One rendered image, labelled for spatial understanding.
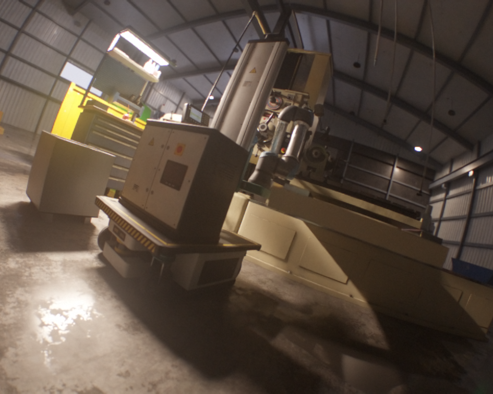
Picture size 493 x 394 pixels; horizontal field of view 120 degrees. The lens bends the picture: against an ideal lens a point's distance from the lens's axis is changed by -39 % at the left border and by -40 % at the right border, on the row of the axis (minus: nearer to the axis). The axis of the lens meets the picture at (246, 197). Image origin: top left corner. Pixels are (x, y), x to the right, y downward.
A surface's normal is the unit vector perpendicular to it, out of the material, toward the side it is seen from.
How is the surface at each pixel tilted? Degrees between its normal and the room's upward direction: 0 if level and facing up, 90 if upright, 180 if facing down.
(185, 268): 90
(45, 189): 90
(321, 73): 90
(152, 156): 90
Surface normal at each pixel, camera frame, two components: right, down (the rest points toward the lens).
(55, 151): 0.87, 0.32
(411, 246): -0.35, -0.12
